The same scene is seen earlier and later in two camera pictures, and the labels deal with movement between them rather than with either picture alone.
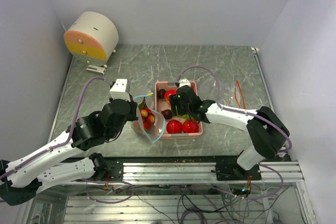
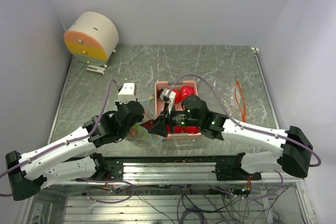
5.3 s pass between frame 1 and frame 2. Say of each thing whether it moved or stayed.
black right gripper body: moved
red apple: stayed
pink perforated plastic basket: stayed
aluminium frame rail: stayed
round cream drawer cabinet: stayed
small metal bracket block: stayed
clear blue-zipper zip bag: moved
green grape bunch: moved
